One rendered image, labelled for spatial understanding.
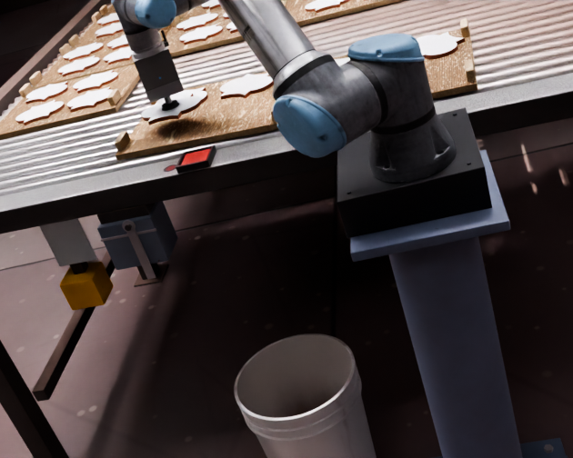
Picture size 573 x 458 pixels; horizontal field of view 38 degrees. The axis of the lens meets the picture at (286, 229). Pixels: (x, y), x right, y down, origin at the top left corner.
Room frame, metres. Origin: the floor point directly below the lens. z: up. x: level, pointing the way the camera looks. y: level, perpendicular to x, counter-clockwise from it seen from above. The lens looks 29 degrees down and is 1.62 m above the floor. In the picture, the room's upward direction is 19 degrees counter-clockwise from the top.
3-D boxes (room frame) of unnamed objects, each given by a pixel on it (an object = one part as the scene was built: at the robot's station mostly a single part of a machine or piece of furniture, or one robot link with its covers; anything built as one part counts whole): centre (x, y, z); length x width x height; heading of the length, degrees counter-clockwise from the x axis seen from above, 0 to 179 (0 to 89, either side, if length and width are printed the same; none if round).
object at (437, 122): (1.30, -0.25, 1.00); 0.15 x 0.15 x 0.10
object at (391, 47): (1.30, -0.24, 1.11); 0.13 x 0.12 x 0.14; 115
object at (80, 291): (1.78, 0.51, 0.74); 0.09 x 0.08 x 0.24; 74
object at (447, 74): (1.80, -0.32, 0.93); 0.41 x 0.35 x 0.02; 72
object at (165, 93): (1.89, 0.17, 1.08); 0.10 x 0.09 x 0.16; 7
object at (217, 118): (1.93, 0.08, 0.93); 0.41 x 0.35 x 0.02; 71
